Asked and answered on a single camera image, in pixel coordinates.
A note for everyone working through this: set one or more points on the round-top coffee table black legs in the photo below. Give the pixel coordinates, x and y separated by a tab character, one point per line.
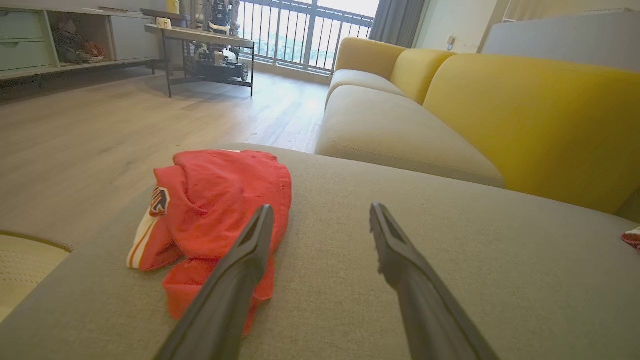
200	36

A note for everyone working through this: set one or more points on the red jersey with black lettering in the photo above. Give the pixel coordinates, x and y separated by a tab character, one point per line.
225	195

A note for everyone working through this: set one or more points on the white and black wheeled robot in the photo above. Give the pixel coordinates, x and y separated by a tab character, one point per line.
220	50

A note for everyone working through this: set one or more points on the cream perforated laundry basket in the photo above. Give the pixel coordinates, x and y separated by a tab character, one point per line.
25	270

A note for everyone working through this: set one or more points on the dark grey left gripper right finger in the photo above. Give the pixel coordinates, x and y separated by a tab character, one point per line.
425	310

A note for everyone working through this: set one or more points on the tangled clutter in shelf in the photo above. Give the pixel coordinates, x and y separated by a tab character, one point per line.
75	45

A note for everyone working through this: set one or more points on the wide yellow sofa backrest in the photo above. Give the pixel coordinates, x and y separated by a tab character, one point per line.
540	125

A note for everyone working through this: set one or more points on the yellow sofa end backrest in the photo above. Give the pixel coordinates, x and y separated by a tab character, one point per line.
367	52

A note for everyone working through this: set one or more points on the grey low partition panel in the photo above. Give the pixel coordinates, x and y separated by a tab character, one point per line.
560	40

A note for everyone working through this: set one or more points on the yellow watering can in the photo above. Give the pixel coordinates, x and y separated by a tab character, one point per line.
173	6

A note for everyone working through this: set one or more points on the white wall socket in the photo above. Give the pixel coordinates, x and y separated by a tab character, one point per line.
450	42

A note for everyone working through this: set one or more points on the grey curtain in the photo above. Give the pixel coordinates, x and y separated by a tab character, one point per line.
397	20

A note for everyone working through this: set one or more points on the dark wooden side table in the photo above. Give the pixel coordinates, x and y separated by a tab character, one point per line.
165	12

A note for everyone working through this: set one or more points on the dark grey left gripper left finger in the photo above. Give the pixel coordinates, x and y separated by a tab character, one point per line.
225	300

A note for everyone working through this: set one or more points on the red garment with white trim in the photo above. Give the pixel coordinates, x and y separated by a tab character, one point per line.
634	239

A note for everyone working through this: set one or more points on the narrow yellow sofa backrest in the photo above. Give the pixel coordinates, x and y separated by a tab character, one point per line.
420	72

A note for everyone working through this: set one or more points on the grey sofa seat cushion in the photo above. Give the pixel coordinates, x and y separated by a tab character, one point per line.
450	280
360	82
395	135

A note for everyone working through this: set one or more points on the pale green shelf cabinet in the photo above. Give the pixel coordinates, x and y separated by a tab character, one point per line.
25	45

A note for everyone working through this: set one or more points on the small white box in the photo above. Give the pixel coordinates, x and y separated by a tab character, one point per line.
164	23

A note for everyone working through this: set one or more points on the grey balcony railing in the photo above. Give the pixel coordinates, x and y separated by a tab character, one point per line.
300	35

